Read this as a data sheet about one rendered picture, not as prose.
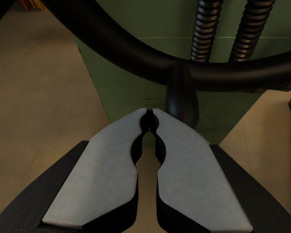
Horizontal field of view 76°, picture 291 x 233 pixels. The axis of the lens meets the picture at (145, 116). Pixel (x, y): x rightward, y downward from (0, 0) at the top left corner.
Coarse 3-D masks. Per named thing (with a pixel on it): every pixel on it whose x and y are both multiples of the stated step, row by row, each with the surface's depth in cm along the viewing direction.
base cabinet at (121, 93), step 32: (96, 0) 29; (128, 0) 29; (160, 0) 29; (192, 0) 29; (224, 0) 29; (288, 0) 28; (160, 32) 34; (192, 32) 34; (224, 32) 33; (288, 32) 33; (96, 64) 42; (128, 96) 51; (160, 96) 51; (224, 96) 50; (256, 96) 49; (224, 128) 67
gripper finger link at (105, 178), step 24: (120, 120) 10; (144, 120) 11; (96, 144) 9; (120, 144) 9; (96, 168) 7; (120, 168) 7; (72, 192) 6; (96, 192) 6; (120, 192) 6; (48, 216) 6; (72, 216) 6; (96, 216) 6; (120, 216) 6
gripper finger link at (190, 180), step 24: (168, 120) 10; (168, 144) 9; (192, 144) 9; (168, 168) 7; (192, 168) 7; (216, 168) 7; (168, 192) 6; (192, 192) 6; (216, 192) 6; (168, 216) 6; (192, 216) 6; (216, 216) 6; (240, 216) 6
